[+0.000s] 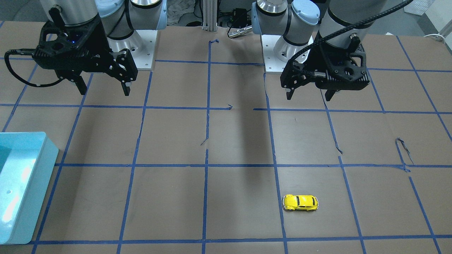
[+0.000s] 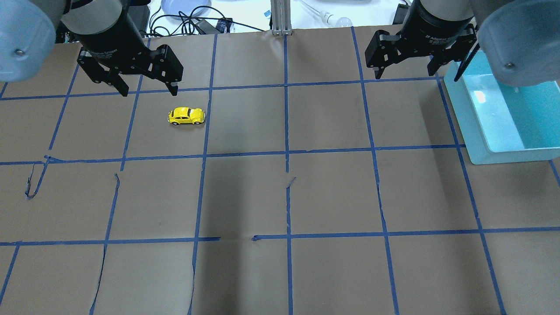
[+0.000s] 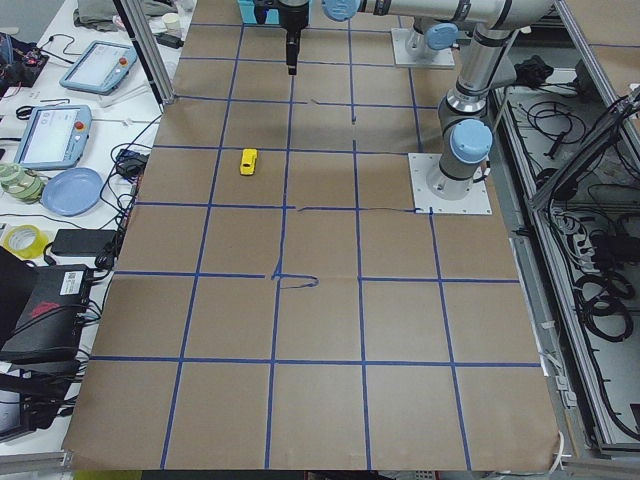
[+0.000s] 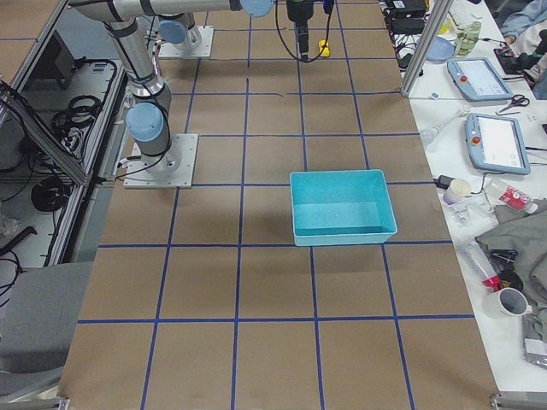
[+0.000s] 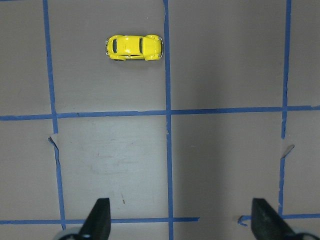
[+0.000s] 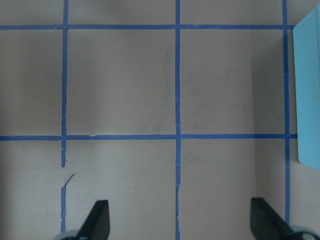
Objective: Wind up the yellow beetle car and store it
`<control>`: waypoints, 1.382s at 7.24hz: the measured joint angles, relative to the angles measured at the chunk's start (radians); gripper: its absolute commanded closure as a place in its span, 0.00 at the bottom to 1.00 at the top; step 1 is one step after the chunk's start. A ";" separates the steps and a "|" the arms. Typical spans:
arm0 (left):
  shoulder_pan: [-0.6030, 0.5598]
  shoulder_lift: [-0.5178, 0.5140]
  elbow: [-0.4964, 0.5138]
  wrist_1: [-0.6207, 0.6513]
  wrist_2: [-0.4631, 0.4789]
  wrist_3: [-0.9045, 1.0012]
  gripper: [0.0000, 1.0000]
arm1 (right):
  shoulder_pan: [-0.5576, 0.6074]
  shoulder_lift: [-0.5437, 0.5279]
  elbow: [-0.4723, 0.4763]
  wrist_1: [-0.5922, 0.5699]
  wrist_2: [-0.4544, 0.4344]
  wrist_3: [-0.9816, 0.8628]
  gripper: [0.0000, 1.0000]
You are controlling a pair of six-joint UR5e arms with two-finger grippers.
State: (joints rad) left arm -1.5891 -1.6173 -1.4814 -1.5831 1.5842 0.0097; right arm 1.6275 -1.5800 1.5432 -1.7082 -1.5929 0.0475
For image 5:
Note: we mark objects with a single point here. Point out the yellow beetle toy car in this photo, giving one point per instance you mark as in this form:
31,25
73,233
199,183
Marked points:
134,47

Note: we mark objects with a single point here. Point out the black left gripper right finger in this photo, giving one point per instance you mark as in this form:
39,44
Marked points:
266,224

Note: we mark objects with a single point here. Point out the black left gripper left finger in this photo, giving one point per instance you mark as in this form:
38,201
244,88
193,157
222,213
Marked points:
97,226

